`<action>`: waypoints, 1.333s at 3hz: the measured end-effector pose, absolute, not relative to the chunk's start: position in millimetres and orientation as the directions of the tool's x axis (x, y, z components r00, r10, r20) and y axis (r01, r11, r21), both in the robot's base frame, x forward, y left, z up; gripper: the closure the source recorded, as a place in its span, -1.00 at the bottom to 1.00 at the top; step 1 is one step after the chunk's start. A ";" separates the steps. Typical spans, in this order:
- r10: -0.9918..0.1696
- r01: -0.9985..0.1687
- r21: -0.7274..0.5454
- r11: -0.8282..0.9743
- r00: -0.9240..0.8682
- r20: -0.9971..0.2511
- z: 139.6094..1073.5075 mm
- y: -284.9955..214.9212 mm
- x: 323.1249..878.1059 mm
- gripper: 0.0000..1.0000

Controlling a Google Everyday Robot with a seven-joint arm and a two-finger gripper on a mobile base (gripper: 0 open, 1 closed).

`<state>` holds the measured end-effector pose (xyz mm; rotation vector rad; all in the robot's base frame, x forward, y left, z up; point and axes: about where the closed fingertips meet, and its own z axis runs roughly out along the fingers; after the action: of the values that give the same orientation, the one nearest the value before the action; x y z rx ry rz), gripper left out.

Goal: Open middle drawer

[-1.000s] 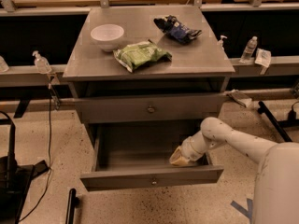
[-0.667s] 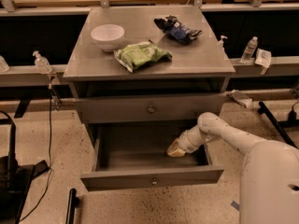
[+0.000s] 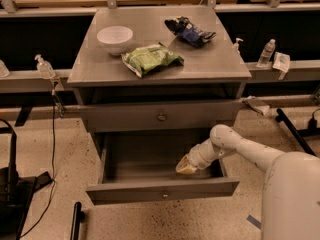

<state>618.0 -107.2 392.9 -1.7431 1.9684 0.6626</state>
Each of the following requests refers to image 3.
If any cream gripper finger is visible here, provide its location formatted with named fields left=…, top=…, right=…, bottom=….
left=176, top=154, right=190, bottom=168
left=176, top=165, right=197, bottom=175

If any blue chip bag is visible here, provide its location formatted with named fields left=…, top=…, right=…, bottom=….
left=164, top=16, right=216, bottom=48

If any small white pump bottle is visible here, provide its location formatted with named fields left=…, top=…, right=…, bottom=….
left=232, top=38, right=243, bottom=54

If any clear plastic water bottle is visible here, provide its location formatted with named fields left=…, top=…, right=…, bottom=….
left=257, top=39, right=276, bottom=67

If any grey drawer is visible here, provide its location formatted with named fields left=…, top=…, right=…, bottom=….
left=86, top=129, right=239, bottom=205
left=79, top=100, right=244, bottom=132

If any clear bottle far left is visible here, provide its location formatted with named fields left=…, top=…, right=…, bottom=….
left=0, top=60, right=10, bottom=78

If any black cable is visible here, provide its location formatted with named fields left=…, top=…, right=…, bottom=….
left=19, top=89, right=58, bottom=239

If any folded grey cloth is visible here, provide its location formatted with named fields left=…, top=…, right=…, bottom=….
left=244, top=96, right=270, bottom=115

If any grey top drawer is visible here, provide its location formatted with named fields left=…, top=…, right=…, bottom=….
left=79, top=100, right=244, bottom=132

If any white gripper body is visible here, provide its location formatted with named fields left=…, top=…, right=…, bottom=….
left=188, top=142, right=217, bottom=170

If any black stand base left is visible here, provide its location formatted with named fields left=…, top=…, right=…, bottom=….
left=0, top=119, right=53, bottom=240

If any white bowl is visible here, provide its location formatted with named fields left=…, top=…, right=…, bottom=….
left=97, top=26, right=133, bottom=56

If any grey drawer cabinet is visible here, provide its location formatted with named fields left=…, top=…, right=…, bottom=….
left=68, top=6, right=251, bottom=150

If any black stand leg right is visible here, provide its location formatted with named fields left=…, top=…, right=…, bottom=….
left=276, top=108, right=320, bottom=156

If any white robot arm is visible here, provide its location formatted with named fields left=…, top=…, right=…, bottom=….
left=176, top=124, right=320, bottom=240

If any green chip bag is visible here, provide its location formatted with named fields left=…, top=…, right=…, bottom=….
left=121, top=43, right=184, bottom=78

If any black floor bar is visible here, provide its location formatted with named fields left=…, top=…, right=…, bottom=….
left=70, top=202, right=85, bottom=240

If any white wipes packet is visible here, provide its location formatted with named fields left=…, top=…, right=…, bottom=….
left=273, top=52, right=290, bottom=73

